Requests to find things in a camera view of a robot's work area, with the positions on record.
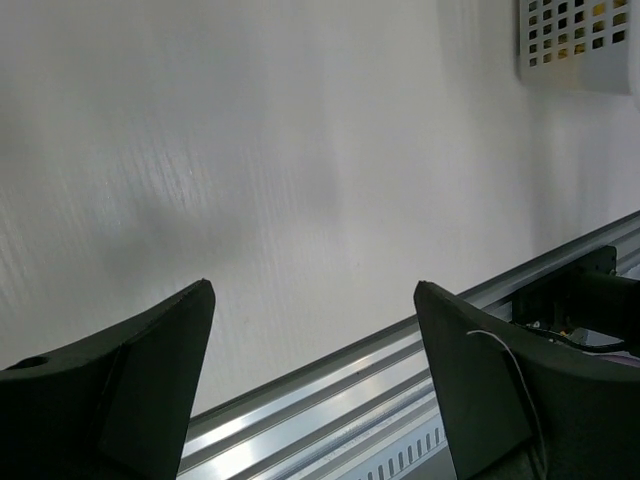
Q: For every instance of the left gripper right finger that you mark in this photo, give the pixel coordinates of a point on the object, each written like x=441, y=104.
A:
x=516, y=406

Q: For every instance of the white slotted cable duct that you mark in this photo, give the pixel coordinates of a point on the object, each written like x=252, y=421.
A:
x=417, y=451

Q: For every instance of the white plastic basket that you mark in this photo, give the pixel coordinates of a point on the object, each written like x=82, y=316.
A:
x=613, y=70

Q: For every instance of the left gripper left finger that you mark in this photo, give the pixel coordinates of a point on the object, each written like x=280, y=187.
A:
x=113, y=405

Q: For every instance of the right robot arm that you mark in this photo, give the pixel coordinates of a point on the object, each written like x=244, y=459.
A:
x=559, y=304

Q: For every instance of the yellow plaid flannel shirt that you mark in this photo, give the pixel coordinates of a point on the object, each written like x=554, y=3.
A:
x=554, y=30

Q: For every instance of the aluminium mounting rail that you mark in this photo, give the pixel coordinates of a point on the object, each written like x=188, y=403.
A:
x=316, y=422

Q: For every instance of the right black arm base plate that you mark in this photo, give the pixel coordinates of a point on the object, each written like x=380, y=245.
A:
x=595, y=262

